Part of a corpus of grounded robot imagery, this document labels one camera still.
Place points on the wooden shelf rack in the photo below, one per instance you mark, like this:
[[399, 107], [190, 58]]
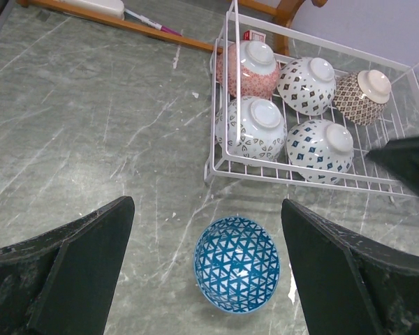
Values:
[[282, 15]]

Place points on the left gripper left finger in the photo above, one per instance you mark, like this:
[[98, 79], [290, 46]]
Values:
[[63, 281]]

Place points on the brown lattice pattern bowl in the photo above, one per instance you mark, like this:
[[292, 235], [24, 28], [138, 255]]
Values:
[[362, 96]]

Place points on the blue triangle pattern bowl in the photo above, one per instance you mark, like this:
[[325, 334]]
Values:
[[236, 265]]

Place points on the blue wave pattern bowl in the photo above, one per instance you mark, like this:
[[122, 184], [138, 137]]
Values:
[[322, 145]]

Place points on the white wire dish rack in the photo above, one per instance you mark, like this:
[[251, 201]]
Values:
[[400, 119]]

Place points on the red circle pattern bowl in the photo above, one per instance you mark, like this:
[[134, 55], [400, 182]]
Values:
[[307, 85]]

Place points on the white eraser block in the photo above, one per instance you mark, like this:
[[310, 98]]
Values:
[[114, 8]]

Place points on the small red white box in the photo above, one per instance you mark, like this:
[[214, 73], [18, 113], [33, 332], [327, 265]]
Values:
[[254, 35]]

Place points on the red swirl pattern bowl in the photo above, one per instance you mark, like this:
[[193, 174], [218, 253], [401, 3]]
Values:
[[256, 129]]

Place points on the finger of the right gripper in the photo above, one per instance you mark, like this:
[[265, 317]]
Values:
[[401, 159]]

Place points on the pink white marker pen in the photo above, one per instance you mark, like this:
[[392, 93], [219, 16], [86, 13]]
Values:
[[150, 22]]

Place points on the pink floral pattern bowl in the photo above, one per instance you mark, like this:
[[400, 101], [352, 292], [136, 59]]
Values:
[[259, 70]]

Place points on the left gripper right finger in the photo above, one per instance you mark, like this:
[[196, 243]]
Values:
[[348, 283]]

